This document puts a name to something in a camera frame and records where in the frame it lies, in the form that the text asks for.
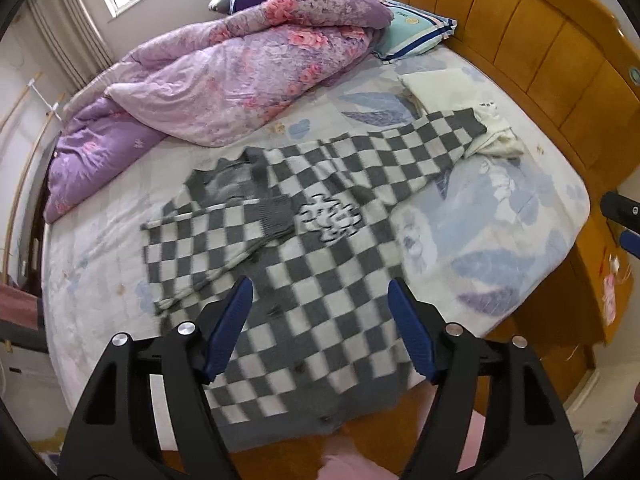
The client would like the person's pink clothing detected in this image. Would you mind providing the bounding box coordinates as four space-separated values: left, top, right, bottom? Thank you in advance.
320 410 486 480

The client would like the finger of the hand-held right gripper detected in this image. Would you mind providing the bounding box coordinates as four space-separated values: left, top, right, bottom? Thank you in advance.
600 191 640 261

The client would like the cream folded garment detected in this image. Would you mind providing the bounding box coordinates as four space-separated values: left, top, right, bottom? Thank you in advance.
400 70 526 158

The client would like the grey white checkered sweater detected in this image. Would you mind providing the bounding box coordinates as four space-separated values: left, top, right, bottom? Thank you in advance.
140 107 488 453

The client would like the dark red cloth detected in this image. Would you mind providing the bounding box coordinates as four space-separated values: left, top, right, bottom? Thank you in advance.
0 282 46 356

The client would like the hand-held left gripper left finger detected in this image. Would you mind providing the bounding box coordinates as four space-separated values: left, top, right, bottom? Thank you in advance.
57 276 254 480

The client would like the wooden nightstand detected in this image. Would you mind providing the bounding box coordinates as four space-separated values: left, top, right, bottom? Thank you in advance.
515 195 633 346

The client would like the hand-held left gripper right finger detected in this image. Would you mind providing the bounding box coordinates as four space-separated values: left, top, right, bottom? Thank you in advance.
387 278 585 480

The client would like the pink hanging tag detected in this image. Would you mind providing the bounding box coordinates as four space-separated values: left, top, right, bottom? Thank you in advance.
602 255 623 321

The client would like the wooden bed footboard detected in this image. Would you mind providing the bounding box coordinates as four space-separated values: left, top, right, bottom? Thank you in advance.
165 385 491 480

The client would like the white clothes rack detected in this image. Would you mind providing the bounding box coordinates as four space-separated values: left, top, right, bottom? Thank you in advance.
0 72 68 281

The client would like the purple floral quilt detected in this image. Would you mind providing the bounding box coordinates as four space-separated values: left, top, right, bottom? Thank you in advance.
44 0 393 223

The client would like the teal pillow with striped edge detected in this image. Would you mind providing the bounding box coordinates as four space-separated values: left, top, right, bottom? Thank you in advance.
372 2 458 63

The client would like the pale curtain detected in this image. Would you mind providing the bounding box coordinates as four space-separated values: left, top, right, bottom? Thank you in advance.
25 0 116 96

